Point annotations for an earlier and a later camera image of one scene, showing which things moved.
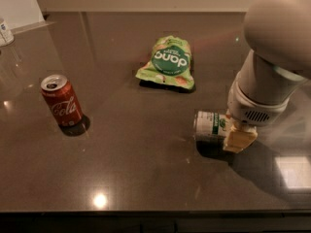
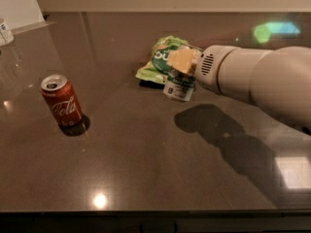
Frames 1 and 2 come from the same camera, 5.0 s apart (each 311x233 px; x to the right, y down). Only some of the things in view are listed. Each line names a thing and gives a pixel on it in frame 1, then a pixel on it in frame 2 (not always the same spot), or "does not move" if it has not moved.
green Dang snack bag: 170,63 does not move
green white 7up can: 210,126 to 179,85
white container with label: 6,33 does not move
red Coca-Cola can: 61,99 does not move
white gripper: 249,109 to 207,66
